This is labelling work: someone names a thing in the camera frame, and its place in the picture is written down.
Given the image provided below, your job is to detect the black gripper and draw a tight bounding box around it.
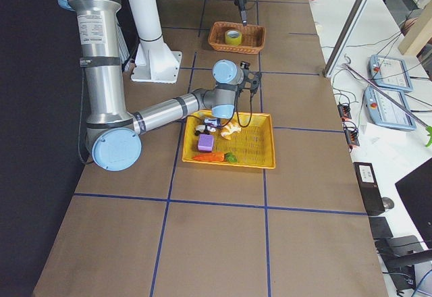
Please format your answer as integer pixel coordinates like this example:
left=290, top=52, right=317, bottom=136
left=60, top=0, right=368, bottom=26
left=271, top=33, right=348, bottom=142
left=234, top=0, right=247, bottom=26

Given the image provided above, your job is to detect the yellow tape roll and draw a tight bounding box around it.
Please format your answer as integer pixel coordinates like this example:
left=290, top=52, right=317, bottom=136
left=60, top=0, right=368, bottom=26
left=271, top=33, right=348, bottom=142
left=224, top=30, right=242, bottom=46

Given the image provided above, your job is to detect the brown wicker basket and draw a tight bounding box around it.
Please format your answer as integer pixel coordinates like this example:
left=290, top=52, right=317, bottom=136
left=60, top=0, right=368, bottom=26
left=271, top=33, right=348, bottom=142
left=208, top=22, right=265, bottom=55

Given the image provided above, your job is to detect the yellow plastic basket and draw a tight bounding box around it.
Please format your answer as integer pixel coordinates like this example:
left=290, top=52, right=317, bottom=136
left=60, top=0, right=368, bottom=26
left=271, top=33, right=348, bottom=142
left=182, top=110, right=275, bottom=169

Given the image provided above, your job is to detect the small dark can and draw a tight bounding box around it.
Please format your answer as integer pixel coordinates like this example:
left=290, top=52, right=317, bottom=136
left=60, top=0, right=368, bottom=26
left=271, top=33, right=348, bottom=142
left=204, top=117, right=222, bottom=128

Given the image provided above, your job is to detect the reacher grabber stick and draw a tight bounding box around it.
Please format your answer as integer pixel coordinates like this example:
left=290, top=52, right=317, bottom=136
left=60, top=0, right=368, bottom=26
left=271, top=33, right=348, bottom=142
left=343, top=53, right=432, bottom=148

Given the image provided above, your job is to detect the toy croissant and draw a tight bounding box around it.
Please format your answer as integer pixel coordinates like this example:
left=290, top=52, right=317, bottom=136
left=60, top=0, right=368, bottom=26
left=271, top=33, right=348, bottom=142
left=220, top=121, right=242, bottom=140

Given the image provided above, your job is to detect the purple foam block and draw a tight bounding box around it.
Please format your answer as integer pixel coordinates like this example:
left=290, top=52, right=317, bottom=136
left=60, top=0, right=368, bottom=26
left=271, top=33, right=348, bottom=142
left=197, top=134, right=214, bottom=153

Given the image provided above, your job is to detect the orange black connector block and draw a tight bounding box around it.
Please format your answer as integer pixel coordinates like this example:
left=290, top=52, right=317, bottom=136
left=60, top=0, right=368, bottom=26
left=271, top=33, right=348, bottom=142
left=337, top=103, right=352, bottom=121

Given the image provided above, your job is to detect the toy carrot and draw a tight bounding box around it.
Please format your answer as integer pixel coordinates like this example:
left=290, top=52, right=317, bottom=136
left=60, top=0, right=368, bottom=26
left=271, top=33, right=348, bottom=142
left=192, top=152, right=238, bottom=163

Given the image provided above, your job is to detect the far teach pendant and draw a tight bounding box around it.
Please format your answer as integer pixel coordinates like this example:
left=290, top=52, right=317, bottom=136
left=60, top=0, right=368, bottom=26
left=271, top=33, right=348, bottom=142
left=369, top=55, right=413, bottom=92

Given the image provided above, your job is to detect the teach pendant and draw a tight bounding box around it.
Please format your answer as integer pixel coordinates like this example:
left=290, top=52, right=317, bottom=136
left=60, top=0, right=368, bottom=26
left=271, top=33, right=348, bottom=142
left=369, top=55, right=413, bottom=92
left=364, top=86, right=416, bottom=131

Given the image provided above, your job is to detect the near teach pendant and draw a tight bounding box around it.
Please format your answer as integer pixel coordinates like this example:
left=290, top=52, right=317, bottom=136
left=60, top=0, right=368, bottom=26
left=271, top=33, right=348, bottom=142
left=364, top=86, right=416, bottom=131

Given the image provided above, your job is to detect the black box with label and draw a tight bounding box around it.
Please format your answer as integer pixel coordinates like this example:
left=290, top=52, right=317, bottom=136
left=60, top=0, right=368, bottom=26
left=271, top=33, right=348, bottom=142
left=353, top=162, right=385, bottom=216

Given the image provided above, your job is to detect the black monitor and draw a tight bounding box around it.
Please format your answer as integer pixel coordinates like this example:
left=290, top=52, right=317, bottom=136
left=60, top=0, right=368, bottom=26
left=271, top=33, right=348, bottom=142
left=396, top=161, right=432, bottom=248

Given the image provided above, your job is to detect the white pillar mount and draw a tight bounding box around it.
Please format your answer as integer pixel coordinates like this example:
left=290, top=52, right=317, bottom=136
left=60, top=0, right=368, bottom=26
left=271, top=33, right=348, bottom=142
left=128, top=0, right=182, bottom=84

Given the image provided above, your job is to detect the aluminium frame post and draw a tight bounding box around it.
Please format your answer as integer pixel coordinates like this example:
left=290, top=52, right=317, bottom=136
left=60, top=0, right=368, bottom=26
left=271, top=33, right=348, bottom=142
left=323, top=0, right=368, bottom=78

